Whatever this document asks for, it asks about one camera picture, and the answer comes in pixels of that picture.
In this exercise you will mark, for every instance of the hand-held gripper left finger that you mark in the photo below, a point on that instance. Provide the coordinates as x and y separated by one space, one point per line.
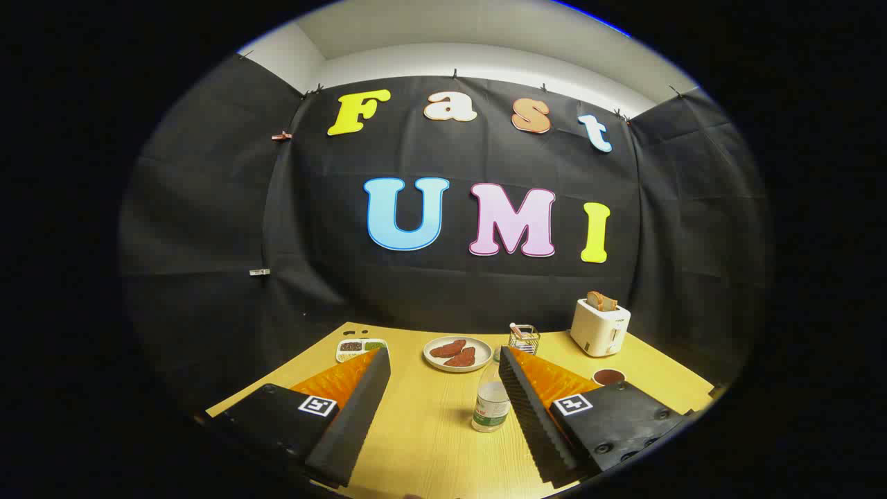
346 430

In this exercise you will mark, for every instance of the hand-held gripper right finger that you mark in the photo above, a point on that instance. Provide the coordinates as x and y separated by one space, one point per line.
533 423

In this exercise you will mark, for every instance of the clear plastic juice bottle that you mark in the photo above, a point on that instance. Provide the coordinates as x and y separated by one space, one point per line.
490 410

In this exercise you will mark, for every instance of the wooden table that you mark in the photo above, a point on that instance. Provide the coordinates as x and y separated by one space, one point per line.
429 436

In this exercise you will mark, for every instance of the white divided tray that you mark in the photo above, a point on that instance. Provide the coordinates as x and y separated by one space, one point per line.
360 345

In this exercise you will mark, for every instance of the brown meat piece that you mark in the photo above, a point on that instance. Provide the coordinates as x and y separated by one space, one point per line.
448 348
461 357

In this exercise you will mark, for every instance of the white round plate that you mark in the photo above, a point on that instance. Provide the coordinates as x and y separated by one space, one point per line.
435 364

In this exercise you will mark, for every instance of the white toaster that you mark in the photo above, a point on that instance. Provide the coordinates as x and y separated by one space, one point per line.
597 331

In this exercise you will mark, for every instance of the toasted bread slice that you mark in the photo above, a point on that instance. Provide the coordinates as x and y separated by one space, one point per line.
609 303
594 300

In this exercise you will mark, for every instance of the black backdrop cloth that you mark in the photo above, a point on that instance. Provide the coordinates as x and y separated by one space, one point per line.
450 291

